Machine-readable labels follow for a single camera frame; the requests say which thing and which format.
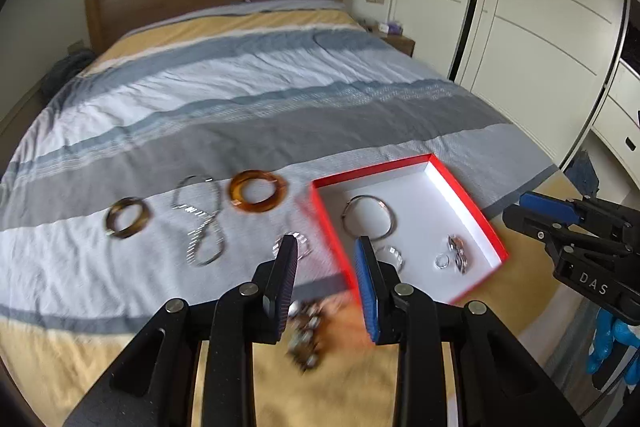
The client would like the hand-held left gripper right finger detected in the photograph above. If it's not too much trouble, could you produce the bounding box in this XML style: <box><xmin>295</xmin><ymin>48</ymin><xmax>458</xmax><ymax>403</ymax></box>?
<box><xmin>352</xmin><ymin>236</ymin><xmax>566</xmax><ymax>427</ymax></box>

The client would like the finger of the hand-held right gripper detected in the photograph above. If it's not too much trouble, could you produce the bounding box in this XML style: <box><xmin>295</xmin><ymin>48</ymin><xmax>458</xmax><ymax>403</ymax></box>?
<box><xmin>502</xmin><ymin>204</ymin><xmax>565</xmax><ymax>254</ymax></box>
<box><xmin>519</xmin><ymin>191</ymin><xmax>585</xmax><ymax>226</ymax></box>

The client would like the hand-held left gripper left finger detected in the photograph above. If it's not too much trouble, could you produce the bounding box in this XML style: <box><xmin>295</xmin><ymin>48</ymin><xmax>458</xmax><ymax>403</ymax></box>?
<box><xmin>65</xmin><ymin>234</ymin><xmax>301</xmax><ymax>427</ymax></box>

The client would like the beaded bracelet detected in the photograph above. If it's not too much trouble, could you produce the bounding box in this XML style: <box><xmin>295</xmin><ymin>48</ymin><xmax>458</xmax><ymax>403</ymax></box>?
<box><xmin>284</xmin><ymin>299</ymin><xmax>327</xmax><ymax>371</ymax></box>

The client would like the red jewelry box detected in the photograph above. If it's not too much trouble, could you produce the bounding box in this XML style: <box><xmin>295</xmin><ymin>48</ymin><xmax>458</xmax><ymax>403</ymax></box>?
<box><xmin>311</xmin><ymin>153</ymin><xmax>510</xmax><ymax>308</ymax></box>

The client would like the person's right hand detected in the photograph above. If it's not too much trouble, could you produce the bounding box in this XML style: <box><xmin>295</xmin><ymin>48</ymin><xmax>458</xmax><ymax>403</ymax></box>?
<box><xmin>587</xmin><ymin>307</ymin><xmax>640</xmax><ymax>390</ymax></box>

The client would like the blue denim cloth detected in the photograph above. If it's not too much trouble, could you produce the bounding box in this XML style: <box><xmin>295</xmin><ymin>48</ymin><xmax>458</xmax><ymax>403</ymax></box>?
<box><xmin>570</xmin><ymin>149</ymin><xmax>602</xmax><ymax>198</ymax></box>

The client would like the silver bangle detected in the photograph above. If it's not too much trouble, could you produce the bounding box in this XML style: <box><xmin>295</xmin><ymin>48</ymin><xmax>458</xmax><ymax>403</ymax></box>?
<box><xmin>341</xmin><ymin>195</ymin><xmax>398</xmax><ymax>241</ymax></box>

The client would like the amber bangle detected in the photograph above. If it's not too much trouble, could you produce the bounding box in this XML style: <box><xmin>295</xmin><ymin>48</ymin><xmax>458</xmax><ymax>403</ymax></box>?
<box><xmin>228</xmin><ymin>170</ymin><xmax>290</xmax><ymax>214</ymax></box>

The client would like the white drawer cabinet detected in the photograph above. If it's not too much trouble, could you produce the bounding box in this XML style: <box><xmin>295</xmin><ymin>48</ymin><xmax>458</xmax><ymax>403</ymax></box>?
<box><xmin>589</xmin><ymin>57</ymin><xmax>640</xmax><ymax>168</ymax></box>

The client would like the wooden bed with striped duvet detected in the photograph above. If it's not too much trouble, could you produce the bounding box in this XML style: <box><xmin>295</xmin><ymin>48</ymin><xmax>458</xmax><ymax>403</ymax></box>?
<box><xmin>0</xmin><ymin>0</ymin><xmax>562</xmax><ymax>427</ymax></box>

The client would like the white wardrobe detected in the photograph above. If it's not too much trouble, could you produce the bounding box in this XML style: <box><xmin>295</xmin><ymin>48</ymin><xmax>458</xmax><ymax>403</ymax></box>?
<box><xmin>387</xmin><ymin>0</ymin><xmax>632</xmax><ymax>168</ymax></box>

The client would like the dark tortoiseshell bangle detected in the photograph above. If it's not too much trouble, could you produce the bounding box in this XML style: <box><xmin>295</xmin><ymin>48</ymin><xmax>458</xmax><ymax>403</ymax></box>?
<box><xmin>104</xmin><ymin>198</ymin><xmax>151</xmax><ymax>241</ymax></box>

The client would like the wooden nightstand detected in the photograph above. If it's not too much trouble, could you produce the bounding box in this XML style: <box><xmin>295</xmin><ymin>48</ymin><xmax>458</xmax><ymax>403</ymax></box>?
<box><xmin>377</xmin><ymin>32</ymin><xmax>416</xmax><ymax>58</ymax></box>

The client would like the grey knitted cloth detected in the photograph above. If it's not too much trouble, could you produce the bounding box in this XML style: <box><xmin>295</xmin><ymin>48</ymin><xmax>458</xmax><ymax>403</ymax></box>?
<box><xmin>42</xmin><ymin>48</ymin><xmax>97</xmax><ymax>102</ymax></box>

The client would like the crystal bracelet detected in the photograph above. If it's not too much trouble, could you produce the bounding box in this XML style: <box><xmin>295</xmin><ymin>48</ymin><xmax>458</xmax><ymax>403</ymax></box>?
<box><xmin>271</xmin><ymin>231</ymin><xmax>315</xmax><ymax>262</ymax></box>

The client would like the crystal ring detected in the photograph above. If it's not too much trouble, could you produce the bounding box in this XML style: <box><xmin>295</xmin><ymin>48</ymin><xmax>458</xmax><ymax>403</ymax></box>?
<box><xmin>375</xmin><ymin>245</ymin><xmax>405</xmax><ymax>271</ymax></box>

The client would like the silver chain necklace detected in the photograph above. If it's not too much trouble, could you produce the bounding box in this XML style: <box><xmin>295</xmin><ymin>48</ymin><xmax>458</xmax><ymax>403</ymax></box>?
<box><xmin>170</xmin><ymin>175</ymin><xmax>226</xmax><ymax>267</ymax></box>

